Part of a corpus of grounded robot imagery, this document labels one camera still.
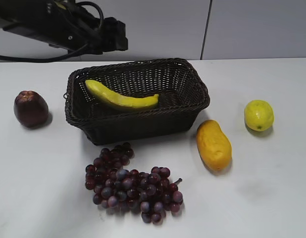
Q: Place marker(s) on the dark red grape bunch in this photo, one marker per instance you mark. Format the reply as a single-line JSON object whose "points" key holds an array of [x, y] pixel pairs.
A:
{"points": [[114, 187]]}

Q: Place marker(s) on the yellow banana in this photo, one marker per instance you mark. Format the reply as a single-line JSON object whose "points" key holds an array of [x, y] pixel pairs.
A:
{"points": [[119, 101]]}

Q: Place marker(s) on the yellow lemon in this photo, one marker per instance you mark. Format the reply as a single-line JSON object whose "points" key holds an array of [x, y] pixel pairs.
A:
{"points": [[258, 115]]}

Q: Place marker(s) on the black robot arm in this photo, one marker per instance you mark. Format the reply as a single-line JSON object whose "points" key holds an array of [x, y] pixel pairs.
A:
{"points": [[65, 24]]}

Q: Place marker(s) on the black wicker basket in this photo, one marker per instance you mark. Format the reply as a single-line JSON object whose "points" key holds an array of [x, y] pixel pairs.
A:
{"points": [[182, 95]]}

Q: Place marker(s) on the dark red apple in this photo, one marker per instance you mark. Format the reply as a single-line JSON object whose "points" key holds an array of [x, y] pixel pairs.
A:
{"points": [[30, 109]]}

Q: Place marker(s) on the orange-yellow mango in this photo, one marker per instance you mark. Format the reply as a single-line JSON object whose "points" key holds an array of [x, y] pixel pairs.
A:
{"points": [[213, 146]]}

